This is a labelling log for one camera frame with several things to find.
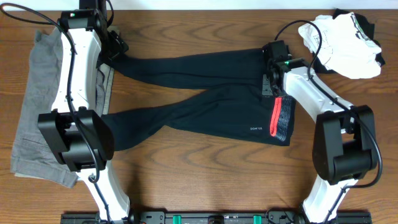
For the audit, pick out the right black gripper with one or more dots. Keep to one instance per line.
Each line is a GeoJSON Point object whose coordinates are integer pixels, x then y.
{"type": "Point", "coordinates": [265, 89]}

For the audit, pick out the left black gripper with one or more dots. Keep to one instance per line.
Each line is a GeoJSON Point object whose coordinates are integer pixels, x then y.
{"type": "Point", "coordinates": [119, 46]}

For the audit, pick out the black leggings with red waistband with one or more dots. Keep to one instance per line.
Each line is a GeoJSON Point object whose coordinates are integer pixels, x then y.
{"type": "Point", "coordinates": [229, 103]}

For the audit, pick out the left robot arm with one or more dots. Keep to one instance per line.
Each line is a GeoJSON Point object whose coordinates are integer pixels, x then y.
{"type": "Point", "coordinates": [73, 130]}

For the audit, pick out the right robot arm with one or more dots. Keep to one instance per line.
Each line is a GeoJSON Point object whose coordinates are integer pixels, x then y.
{"type": "Point", "coordinates": [344, 147]}

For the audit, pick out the white printed t-shirt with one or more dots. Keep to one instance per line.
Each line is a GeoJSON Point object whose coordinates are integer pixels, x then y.
{"type": "Point", "coordinates": [345, 46]}

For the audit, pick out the grey cargo shorts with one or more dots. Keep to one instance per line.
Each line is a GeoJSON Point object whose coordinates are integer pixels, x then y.
{"type": "Point", "coordinates": [31, 157]}

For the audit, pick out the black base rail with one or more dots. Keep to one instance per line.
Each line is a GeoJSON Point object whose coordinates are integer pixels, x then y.
{"type": "Point", "coordinates": [217, 218]}

